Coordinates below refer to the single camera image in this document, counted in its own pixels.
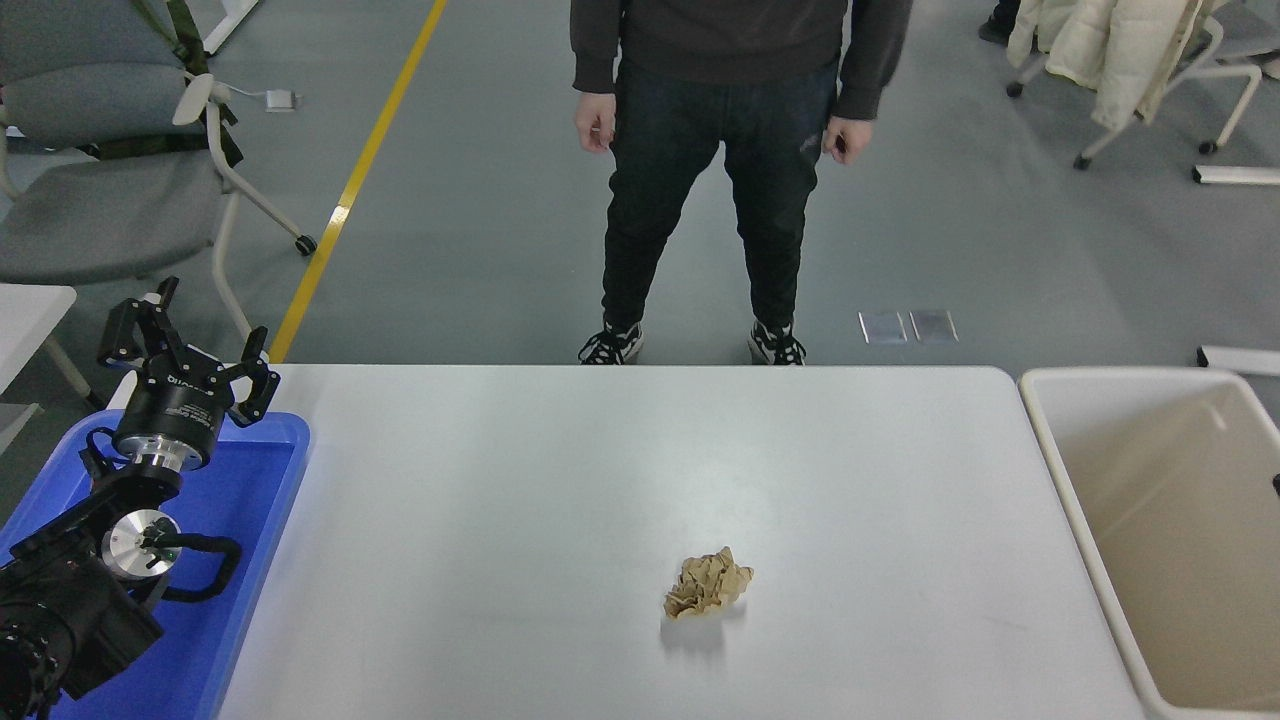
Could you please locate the white frame wheeled chair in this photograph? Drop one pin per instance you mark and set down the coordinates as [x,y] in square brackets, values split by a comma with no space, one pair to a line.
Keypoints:
[1240,100]

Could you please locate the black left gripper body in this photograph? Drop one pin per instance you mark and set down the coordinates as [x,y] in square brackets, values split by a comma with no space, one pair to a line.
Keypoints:
[180,410]

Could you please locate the small white side table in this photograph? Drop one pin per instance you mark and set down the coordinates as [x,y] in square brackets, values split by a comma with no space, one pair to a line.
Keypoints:
[25,320]

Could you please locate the grey padded office chair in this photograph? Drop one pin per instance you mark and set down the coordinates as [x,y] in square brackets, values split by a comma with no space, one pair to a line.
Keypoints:
[100,210]

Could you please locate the blue plastic tray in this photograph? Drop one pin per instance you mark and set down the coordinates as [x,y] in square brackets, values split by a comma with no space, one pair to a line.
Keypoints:
[250,520]

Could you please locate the person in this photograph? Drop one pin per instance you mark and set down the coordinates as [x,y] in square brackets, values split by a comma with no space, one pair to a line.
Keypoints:
[720,130]
[998,30]

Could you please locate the person's right hand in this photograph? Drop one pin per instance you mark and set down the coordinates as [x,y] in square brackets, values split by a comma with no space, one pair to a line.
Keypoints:
[596,122]

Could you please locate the large pale bin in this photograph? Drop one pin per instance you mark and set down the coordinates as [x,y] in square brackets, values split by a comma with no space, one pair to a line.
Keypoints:
[1180,600]

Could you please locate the person's left hand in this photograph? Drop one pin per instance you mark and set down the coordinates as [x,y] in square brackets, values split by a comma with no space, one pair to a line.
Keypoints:
[850,140]

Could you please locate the tan paper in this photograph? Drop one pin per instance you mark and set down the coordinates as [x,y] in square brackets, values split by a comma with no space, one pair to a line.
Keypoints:
[706,585]

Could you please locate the white table foot bar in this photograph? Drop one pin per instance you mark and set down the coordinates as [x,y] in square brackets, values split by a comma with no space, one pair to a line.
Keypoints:
[1240,175]
[1240,360]

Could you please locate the cream puffy coat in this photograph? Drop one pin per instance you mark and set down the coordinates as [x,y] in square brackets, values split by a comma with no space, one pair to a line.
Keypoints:
[1120,50]

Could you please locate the silver floor plate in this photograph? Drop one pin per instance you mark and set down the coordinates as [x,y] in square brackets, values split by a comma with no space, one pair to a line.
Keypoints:
[882,328]
[933,326]

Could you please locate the white table leg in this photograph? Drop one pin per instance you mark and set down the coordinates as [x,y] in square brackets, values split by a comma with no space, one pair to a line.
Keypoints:
[230,25]

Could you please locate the grey seat chair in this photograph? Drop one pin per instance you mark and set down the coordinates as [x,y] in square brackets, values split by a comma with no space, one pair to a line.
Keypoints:
[1255,25]

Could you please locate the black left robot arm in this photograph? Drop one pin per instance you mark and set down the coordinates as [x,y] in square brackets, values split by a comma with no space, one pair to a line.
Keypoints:
[60,610]

